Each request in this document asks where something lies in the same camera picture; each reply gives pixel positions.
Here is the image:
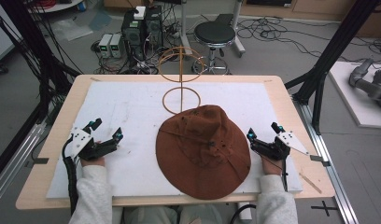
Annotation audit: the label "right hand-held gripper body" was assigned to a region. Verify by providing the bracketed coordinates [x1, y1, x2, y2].
[261, 130, 310, 162]

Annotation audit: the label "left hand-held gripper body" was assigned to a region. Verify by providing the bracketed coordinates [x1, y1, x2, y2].
[69, 126, 103, 162]

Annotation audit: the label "brown brimmed hat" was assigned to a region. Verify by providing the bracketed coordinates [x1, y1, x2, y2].
[155, 104, 252, 201]

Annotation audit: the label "person's right hand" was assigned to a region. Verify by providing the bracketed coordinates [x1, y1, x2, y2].
[261, 155, 285, 176]

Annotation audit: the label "person's left hand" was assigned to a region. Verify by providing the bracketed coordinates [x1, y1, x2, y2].
[79, 156, 106, 168]

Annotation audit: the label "white foam board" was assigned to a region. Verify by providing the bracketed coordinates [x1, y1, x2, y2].
[46, 80, 303, 201]

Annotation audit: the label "thin wooden stick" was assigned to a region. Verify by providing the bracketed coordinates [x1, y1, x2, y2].
[298, 172, 323, 195]

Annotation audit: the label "white platform board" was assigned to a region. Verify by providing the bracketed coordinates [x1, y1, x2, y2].
[328, 61, 381, 130]

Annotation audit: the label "white power supply unit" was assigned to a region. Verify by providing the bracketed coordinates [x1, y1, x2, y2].
[109, 33, 124, 59]
[97, 33, 114, 59]

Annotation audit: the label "person's legs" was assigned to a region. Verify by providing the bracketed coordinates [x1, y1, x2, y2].
[120, 204, 224, 224]

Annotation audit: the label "clear plastic sheet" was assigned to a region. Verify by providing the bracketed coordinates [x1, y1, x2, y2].
[50, 18, 94, 42]

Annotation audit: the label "black computer tower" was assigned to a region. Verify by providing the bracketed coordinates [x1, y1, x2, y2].
[120, 10, 147, 62]
[144, 5, 164, 50]

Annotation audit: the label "black round stool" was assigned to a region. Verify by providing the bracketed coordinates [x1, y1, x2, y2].
[191, 21, 237, 76]

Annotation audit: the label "small white box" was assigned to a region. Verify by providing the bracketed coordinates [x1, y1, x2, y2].
[134, 6, 147, 21]

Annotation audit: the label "white round table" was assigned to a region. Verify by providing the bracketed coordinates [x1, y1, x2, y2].
[27, 0, 84, 14]

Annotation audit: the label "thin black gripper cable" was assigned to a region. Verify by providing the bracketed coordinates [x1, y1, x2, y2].
[281, 158, 289, 192]

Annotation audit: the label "black sleeved gripper cable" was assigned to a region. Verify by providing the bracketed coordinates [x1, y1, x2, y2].
[61, 136, 79, 217]

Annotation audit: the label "aluminium rail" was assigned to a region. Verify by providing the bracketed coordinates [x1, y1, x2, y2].
[0, 121, 47, 207]
[291, 94, 360, 224]

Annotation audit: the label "black hose under table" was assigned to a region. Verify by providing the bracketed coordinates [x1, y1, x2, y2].
[230, 203, 258, 224]

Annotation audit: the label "black metal frame post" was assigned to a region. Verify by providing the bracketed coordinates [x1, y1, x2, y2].
[0, 0, 82, 119]
[284, 0, 381, 135]

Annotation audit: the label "black floor cables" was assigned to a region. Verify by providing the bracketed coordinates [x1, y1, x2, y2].
[236, 16, 381, 63]

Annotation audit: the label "wooden ring hat stand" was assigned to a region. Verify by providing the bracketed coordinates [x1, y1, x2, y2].
[157, 46, 207, 115]

